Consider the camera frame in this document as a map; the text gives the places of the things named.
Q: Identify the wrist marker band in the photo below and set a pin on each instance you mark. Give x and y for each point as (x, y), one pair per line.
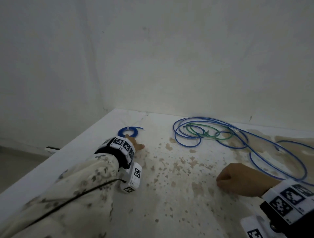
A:
(122, 147)
(289, 198)

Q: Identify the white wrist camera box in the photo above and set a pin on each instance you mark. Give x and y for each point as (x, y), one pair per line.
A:
(255, 228)
(133, 177)

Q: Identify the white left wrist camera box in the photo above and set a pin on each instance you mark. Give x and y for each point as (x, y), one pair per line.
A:
(133, 177)

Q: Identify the right wrist marker band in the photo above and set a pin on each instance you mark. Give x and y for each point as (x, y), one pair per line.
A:
(289, 198)

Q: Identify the left wrist marker band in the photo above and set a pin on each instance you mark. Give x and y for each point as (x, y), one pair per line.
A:
(122, 147)

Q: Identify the person's left hand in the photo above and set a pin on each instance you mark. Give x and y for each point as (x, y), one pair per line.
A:
(134, 143)

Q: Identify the person's left thumb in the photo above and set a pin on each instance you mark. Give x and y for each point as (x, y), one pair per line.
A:
(140, 147)

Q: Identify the person's right fingers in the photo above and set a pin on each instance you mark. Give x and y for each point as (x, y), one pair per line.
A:
(221, 180)

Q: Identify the black and white floor fixture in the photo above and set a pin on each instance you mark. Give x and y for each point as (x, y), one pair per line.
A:
(52, 149)

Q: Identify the person's right hand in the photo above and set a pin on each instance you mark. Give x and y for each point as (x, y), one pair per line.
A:
(242, 180)

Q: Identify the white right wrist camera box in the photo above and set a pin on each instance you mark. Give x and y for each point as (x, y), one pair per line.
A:
(255, 228)

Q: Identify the person's left forearm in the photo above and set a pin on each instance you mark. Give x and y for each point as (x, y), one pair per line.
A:
(73, 196)

